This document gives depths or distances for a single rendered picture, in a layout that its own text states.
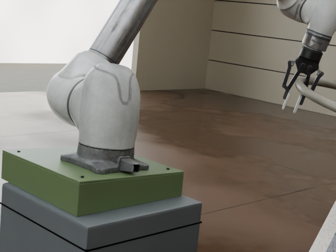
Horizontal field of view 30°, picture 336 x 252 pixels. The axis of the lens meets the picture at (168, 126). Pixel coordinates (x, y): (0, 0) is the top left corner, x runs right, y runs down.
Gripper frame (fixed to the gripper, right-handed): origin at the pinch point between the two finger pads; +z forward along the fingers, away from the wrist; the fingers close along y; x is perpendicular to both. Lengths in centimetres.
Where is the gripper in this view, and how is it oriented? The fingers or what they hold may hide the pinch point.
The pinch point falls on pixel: (291, 102)
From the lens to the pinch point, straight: 227.9
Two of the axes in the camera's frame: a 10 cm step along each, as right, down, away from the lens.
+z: -3.1, 9.1, 2.8
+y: 9.4, 3.4, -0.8
